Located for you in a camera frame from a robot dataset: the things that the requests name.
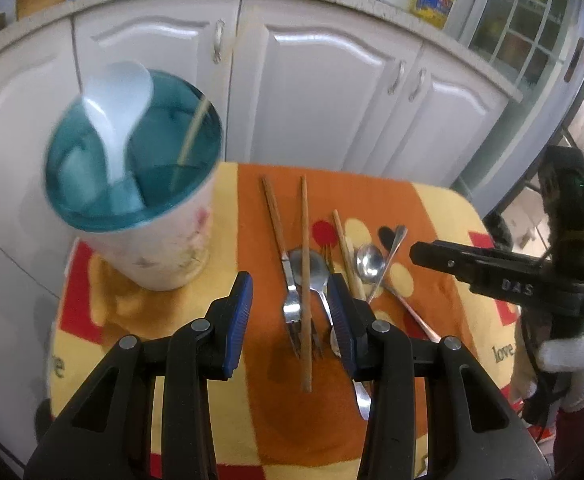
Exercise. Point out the utensils in cup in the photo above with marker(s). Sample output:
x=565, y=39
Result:
x=17, y=85

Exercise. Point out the white cabinet door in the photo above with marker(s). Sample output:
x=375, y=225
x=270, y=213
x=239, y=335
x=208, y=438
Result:
x=457, y=130
x=322, y=100
x=162, y=45

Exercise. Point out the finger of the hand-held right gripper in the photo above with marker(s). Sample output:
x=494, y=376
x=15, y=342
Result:
x=437, y=255

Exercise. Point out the pale yellow chopstick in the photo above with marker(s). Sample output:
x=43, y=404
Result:
x=194, y=132

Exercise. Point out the orange yellow printed tablecloth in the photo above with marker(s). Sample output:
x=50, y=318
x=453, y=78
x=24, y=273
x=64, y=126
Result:
x=267, y=410

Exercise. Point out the silver fork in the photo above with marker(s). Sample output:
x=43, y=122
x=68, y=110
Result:
x=292, y=305

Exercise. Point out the white floral utensil cup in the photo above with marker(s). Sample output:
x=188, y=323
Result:
x=172, y=255

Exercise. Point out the large silver spoon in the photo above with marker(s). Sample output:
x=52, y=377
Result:
x=308, y=266

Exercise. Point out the brown wooden chopstick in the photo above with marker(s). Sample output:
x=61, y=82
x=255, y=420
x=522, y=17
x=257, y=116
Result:
x=272, y=210
x=304, y=220

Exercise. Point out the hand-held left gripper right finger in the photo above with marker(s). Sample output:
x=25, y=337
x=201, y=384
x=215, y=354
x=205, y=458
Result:
x=341, y=320

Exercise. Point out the slim dark fork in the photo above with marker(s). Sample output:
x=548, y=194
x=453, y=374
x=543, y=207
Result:
x=328, y=260

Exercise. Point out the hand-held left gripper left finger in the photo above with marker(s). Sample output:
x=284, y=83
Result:
x=239, y=310

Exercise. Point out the white plastic spoon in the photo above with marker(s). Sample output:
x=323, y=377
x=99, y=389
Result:
x=117, y=105

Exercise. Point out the glass paned door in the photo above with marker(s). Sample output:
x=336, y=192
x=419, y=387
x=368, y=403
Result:
x=522, y=15

